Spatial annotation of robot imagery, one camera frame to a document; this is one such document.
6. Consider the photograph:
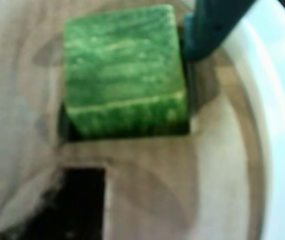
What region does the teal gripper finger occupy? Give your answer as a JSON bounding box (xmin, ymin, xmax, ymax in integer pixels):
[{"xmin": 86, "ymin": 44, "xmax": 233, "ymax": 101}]
[{"xmin": 183, "ymin": 0, "xmax": 255, "ymax": 62}]

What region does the green wooden cube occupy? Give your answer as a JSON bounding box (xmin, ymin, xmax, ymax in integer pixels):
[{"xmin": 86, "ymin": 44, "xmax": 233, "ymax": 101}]
[{"xmin": 63, "ymin": 4, "xmax": 190, "ymax": 138}]

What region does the white round sorter container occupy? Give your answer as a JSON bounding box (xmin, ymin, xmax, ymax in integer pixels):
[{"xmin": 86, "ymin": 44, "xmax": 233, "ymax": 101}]
[{"xmin": 221, "ymin": 0, "xmax": 285, "ymax": 240}]

